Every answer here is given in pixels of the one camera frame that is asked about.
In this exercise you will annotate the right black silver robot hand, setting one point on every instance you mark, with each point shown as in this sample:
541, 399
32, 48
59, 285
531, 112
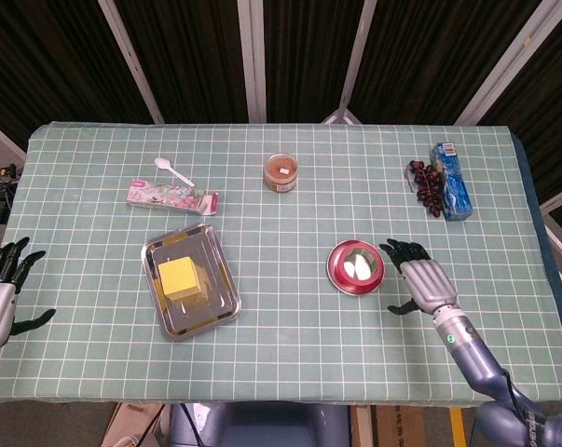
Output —
429, 284

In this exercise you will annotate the red tape roll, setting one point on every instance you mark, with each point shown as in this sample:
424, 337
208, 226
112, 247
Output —
336, 274

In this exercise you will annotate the yellow cube block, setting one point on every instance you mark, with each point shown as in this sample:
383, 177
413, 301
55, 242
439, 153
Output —
180, 277

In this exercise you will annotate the round steel plate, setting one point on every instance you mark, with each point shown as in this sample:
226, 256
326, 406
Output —
371, 261

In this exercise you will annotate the dark purple grape bunch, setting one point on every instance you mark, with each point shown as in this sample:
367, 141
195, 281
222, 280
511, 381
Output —
427, 184

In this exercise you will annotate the blue printed carton box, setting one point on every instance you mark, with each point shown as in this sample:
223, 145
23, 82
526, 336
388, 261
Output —
455, 186

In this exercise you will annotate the printed brown cardboard box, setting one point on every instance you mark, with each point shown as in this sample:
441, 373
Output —
411, 426

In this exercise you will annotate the green checked tablecloth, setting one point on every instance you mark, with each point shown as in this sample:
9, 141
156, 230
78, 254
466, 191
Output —
285, 335

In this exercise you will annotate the clear jar of rubber bands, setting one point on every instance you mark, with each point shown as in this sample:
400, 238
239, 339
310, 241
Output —
280, 173

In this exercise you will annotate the floral pink toothpaste box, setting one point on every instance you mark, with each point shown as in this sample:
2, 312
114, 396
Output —
168, 198

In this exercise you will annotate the rectangular steel tray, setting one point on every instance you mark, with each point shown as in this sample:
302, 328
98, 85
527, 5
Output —
220, 284

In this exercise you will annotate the blue-grey robot torso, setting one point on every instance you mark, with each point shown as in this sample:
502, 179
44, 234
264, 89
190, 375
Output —
262, 426

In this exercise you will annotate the white plastic spoon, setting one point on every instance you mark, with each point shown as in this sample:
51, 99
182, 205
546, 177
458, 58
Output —
171, 168

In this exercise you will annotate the white frame post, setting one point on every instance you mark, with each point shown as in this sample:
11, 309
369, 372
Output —
355, 60
252, 60
504, 65
131, 65

